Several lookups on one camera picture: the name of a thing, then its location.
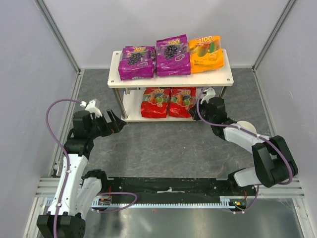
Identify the red candy bag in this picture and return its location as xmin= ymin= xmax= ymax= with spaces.
xmin=140 ymin=88 xmax=171 ymax=119
xmin=169 ymin=87 xmax=196 ymax=118

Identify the orange candy bag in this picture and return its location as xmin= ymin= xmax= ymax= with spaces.
xmin=189 ymin=36 xmax=224 ymax=74

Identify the purple candy bag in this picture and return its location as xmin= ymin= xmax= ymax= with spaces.
xmin=156 ymin=34 xmax=191 ymax=77
xmin=118 ymin=46 xmax=156 ymax=81

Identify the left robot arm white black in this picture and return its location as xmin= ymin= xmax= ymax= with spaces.
xmin=37 ymin=110 xmax=126 ymax=238

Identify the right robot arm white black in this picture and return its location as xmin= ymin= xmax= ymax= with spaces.
xmin=188 ymin=97 xmax=298 ymax=188

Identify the white two-tier wooden shelf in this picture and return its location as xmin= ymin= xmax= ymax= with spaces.
xmin=107 ymin=49 xmax=234 ymax=122

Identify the white ceramic bowl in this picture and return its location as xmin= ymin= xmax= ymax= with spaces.
xmin=237 ymin=120 xmax=257 ymax=133

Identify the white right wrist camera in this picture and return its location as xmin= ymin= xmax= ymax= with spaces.
xmin=200 ymin=87 xmax=216 ymax=104

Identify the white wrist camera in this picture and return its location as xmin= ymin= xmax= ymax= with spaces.
xmin=200 ymin=87 xmax=216 ymax=104
xmin=80 ymin=99 xmax=102 ymax=118

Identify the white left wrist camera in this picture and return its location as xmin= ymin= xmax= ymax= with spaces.
xmin=80 ymin=99 xmax=102 ymax=118

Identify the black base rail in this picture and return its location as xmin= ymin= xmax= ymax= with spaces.
xmin=81 ymin=169 xmax=257 ymax=199

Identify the white slotted cable duct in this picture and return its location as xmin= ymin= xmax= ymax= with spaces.
xmin=91 ymin=197 xmax=247 ymax=210

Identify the aluminium corner frame left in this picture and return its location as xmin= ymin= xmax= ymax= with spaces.
xmin=34 ymin=0 xmax=82 ymax=75

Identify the aluminium corner frame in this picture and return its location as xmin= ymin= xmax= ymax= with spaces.
xmin=34 ymin=0 xmax=82 ymax=75
xmin=252 ymin=0 xmax=298 ymax=72

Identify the aluminium corner frame right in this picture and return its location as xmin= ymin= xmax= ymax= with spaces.
xmin=252 ymin=0 xmax=298 ymax=72

